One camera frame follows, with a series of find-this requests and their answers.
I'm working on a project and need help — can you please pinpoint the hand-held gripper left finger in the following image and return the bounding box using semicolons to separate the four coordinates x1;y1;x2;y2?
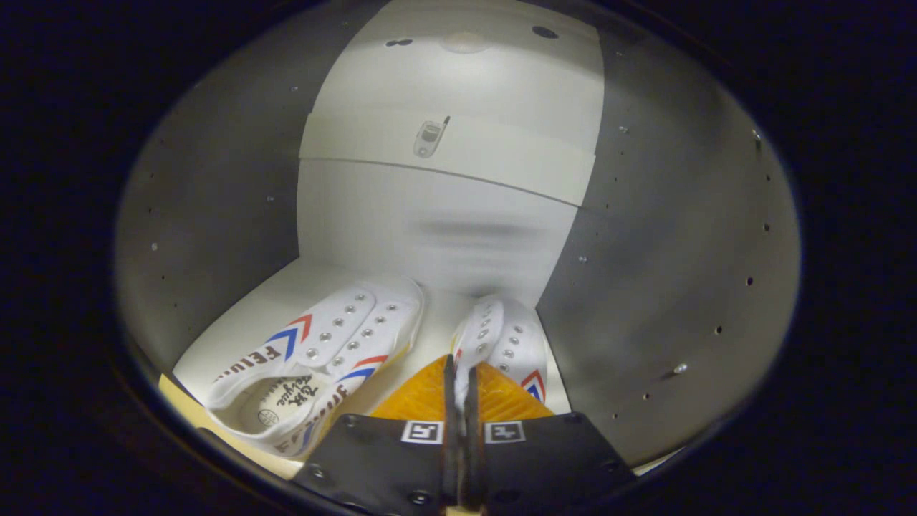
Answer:
292;354;465;515

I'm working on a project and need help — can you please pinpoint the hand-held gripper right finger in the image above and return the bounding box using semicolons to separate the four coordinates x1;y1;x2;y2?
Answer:
466;360;637;515

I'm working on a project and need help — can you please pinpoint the white canvas shoe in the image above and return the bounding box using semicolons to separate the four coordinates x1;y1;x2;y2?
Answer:
204;276;425;459
450;294;551;413

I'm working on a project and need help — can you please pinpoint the grey shoe cabinet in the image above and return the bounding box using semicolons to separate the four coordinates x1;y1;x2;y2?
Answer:
115;0;803;481

